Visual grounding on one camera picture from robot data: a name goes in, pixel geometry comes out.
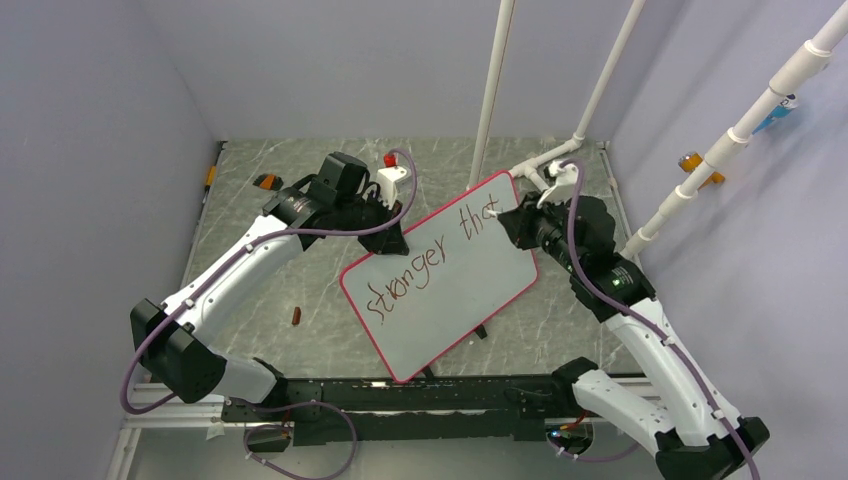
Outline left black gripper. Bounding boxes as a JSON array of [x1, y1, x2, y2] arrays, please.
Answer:
[[335, 189, 407, 254]]

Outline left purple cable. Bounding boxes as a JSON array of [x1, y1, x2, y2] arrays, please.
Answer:
[[119, 148, 420, 417]]

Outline white PVC pipe right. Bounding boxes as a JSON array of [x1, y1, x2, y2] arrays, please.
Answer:
[[621, 3, 847, 259]]

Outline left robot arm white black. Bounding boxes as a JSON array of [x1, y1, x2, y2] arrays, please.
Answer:
[[125, 148, 418, 420]]

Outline white PVC pipe frame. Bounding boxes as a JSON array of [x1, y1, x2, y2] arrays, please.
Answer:
[[467, 1, 648, 186]]

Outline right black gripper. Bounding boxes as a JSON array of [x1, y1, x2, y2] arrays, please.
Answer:
[[498, 188, 582, 273]]

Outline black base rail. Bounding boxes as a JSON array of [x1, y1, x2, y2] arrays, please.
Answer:
[[123, 374, 704, 445]]

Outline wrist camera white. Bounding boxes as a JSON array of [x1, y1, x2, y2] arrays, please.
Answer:
[[536, 159, 580, 208], [375, 153, 411, 207]]

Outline orange black small object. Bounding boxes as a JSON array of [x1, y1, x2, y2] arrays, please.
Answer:
[[253, 173, 283, 191]]

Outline red framed whiteboard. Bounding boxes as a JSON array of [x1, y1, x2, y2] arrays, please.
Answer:
[[340, 171, 539, 383]]

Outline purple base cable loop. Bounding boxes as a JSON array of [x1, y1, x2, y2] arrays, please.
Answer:
[[242, 398, 359, 480]]

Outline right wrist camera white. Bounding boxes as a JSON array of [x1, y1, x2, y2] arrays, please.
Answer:
[[536, 159, 580, 208]]

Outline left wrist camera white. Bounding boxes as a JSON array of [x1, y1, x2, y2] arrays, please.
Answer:
[[375, 153, 411, 207]]

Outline orange clamp on wall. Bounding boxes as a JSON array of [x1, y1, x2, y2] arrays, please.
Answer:
[[678, 152, 726, 190]]

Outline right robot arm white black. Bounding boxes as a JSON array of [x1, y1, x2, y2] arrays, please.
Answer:
[[496, 194, 770, 479]]

